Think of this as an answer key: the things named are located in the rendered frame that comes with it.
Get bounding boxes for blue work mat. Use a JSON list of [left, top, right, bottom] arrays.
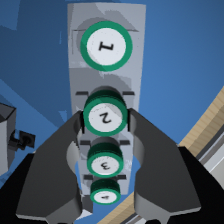
[[0, 0, 224, 189]]

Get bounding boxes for white control box with blue and green buttons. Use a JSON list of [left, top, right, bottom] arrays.
[[0, 103, 35, 176]]

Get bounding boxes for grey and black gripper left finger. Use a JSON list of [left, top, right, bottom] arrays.
[[0, 110, 85, 224]]

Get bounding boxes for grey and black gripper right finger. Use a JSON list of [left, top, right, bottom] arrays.
[[127, 108, 224, 224]]

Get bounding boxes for green screw cap with white top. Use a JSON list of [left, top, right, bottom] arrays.
[[90, 179, 121, 205]]

